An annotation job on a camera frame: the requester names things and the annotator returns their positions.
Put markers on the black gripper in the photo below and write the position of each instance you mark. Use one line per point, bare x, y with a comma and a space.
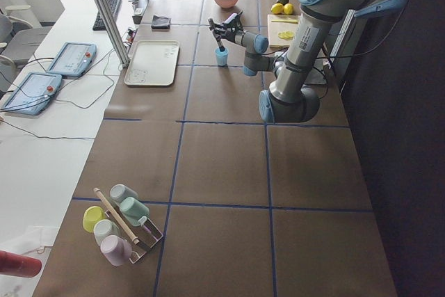
231, 35

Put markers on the steel muddler black tip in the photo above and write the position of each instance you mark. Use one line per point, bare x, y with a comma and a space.
216, 35

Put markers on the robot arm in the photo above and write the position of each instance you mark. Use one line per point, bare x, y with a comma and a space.
288, 99

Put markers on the light blue cup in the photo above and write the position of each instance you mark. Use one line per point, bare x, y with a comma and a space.
221, 56

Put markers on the grey cup upper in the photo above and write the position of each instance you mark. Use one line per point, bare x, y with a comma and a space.
120, 192

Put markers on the mint green cup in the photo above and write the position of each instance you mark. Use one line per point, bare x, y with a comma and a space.
133, 210

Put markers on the yellow cup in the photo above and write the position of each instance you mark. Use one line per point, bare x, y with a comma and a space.
91, 216

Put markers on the white cup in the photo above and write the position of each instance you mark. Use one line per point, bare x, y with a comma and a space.
103, 229

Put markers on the pink cup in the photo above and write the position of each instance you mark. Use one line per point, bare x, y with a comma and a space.
116, 250

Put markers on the wooden cutting board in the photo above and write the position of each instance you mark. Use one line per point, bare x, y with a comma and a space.
275, 27

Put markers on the grey folded cloth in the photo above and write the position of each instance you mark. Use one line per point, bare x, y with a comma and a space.
160, 23

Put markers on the yellow lemon left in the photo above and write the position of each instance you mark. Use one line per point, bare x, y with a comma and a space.
277, 8

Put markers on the yellow lemon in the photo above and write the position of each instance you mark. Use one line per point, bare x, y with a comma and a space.
288, 9
277, 8

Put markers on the lemon slices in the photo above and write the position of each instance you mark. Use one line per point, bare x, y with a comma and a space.
286, 35

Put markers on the yellow plastic knife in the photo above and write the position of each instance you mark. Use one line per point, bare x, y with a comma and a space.
290, 21

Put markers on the cream bear tray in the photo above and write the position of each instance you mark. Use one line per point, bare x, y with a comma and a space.
153, 63

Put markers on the green avocado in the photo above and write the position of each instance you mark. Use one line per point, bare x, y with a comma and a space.
283, 2

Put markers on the yellow lemon right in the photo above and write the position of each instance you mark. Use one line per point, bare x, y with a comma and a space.
288, 9

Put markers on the blue teach pendant far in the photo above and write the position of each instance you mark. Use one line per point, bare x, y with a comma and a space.
73, 59

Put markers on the blue teach pendant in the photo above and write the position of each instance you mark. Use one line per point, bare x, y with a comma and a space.
33, 94
73, 59

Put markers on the blue teach pendant near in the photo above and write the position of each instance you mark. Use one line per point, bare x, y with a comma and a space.
33, 94

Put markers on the red cylinder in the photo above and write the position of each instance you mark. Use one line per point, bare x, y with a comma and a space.
19, 265

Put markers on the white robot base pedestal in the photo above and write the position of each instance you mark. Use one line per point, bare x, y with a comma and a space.
315, 76

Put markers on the aluminium frame post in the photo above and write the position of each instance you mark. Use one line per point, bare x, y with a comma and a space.
113, 32

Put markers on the white wire cup rack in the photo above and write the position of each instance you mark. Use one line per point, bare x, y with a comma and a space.
148, 233

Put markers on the wooden rack handle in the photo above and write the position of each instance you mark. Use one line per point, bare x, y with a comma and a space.
134, 239

